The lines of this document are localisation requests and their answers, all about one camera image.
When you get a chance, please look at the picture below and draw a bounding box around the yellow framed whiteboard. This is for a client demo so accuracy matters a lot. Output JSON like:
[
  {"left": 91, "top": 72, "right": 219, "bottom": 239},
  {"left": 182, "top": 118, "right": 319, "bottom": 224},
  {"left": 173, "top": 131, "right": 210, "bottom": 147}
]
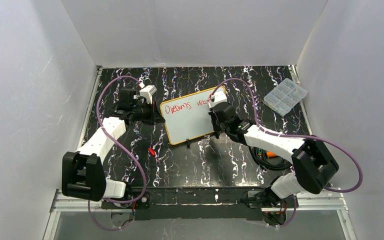
[{"left": 159, "top": 87, "right": 216, "bottom": 145}]

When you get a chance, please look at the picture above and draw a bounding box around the clear plastic compartment box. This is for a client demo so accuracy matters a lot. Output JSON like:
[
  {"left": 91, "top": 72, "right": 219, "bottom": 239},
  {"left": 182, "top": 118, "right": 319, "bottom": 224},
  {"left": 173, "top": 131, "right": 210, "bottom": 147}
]
[{"left": 263, "top": 78, "right": 308, "bottom": 117}]

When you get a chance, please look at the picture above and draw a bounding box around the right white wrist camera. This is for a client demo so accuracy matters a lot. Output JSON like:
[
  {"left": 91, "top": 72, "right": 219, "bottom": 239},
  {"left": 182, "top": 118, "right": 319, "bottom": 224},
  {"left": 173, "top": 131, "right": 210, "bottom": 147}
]
[{"left": 207, "top": 91, "right": 227, "bottom": 110}]

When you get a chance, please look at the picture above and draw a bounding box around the red marker cap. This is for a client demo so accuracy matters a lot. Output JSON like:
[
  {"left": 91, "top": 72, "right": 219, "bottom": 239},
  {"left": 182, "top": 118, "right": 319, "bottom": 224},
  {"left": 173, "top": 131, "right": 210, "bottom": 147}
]
[{"left": 148, "top": 148, "right": 156, "bottom": 157}]

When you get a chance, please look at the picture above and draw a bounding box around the orange green sensor plug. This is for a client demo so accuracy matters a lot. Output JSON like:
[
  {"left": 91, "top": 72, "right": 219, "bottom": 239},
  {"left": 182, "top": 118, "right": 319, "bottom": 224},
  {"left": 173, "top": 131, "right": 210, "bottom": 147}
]
[{"left": 256, "top": 148, "right": 278, "bottom": 158}]

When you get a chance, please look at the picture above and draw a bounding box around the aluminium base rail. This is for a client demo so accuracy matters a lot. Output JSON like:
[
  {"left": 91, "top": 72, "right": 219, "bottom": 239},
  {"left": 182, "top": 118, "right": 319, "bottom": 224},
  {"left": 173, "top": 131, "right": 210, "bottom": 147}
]
[{"left": 43, "top": 186, "right": 357, "bottom": 240}]

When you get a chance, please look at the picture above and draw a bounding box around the coiled black cable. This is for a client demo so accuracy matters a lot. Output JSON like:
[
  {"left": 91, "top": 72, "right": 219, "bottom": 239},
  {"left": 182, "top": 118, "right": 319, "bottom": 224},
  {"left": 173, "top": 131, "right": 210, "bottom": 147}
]
[{"left": 248, "top": 145, "right": 294, "bottom": 172}]

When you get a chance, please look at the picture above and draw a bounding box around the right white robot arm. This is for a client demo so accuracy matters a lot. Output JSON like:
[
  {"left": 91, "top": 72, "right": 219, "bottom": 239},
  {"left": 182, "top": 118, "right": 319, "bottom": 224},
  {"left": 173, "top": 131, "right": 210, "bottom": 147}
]
[{"left": 209, "top": 102, "right": 339, "bottom": 200}]

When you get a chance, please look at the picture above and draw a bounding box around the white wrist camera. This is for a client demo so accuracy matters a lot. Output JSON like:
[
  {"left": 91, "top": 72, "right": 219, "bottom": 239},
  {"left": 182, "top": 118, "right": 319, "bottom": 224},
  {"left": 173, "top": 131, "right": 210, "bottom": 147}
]
[
  {"left": 207, "top": 91, "right": 227, "bottom": 110},
  {"left": 138, "top": 82, "right": 157, "bottom": 105}
]

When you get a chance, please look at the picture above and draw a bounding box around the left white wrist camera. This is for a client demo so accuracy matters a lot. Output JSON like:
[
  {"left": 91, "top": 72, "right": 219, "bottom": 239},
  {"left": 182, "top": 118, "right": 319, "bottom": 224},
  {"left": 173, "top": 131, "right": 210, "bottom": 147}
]
[{"left": 138, "top": 82, "right": 157, "bottom": 105}]

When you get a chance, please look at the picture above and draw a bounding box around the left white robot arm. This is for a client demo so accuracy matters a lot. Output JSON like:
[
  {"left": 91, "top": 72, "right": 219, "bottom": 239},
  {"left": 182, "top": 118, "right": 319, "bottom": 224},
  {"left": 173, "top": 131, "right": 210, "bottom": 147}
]
[{"left": 61, "top": 84, "right": 165, "bottom": 202}]

